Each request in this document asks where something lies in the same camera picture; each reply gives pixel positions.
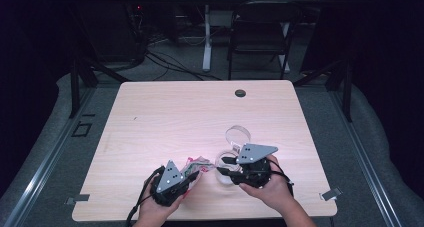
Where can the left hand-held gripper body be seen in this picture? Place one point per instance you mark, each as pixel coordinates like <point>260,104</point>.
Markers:
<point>170,180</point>

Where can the grey tape tab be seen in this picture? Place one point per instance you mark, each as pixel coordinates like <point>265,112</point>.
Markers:
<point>330,194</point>
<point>80,198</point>

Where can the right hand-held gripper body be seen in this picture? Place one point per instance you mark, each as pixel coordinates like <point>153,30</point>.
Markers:
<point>255,153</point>

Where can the black folding chair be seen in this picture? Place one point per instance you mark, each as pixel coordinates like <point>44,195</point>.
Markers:
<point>263,13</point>

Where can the person's left hand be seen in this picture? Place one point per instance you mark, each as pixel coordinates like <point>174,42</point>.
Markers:
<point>156,210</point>

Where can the dark equipment cabinet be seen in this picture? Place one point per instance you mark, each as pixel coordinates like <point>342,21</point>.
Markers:
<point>110,30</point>

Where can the round dark table grommet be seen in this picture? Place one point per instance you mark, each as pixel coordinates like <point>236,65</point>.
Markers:
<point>240,93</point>

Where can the aluminium floor rail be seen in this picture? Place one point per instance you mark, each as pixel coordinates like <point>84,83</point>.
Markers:
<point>50,157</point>
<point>361,153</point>

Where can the black metal stand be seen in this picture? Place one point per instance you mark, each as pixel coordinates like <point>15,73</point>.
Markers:
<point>347,93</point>
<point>74,87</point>

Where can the person's right hand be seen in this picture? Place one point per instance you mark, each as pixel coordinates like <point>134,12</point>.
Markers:
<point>275,193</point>

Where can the pink and white plastic bag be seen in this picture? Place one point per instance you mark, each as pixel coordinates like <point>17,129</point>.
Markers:
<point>196,165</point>

